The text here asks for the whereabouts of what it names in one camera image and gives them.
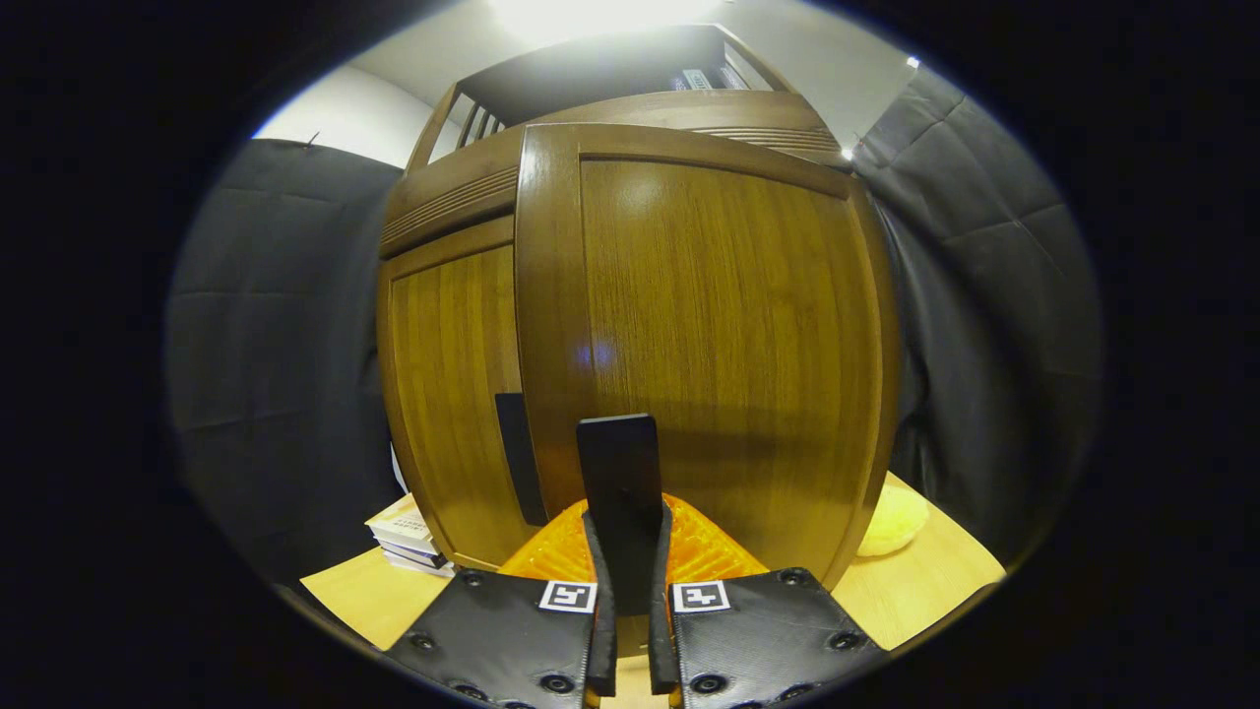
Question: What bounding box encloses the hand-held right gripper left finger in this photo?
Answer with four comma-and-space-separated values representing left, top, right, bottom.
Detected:
384, 500, 619, 709

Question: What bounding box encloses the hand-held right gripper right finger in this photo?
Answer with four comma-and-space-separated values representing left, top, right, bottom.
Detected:
648, 492, 892, 709

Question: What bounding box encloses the wooden cabinet door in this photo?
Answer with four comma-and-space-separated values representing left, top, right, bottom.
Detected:
514, 123, 902, 616
377, 217, 548, 574

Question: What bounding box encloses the brown wooden shoe cabinet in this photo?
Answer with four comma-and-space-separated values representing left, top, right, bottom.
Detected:
377, 25, 902, 592

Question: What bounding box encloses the white paperback book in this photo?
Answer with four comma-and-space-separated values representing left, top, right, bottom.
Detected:
379, 540, 446, 568
384, 553, 457, 578

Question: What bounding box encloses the beige cover book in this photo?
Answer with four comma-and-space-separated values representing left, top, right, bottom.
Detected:
366, 492, 435, 548

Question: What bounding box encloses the yellow round sponge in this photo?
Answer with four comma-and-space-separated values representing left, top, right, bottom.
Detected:
856, 483, 931, 558

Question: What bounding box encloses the black backdrop cloth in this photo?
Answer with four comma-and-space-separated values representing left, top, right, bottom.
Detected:
165, 67, 1103, 592

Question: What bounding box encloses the wooden drawer with black knob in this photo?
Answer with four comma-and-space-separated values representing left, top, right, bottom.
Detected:
379, 91, 853, 259

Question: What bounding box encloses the ceiling light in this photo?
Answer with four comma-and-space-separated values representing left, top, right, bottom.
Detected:
487, 0, 729, 45

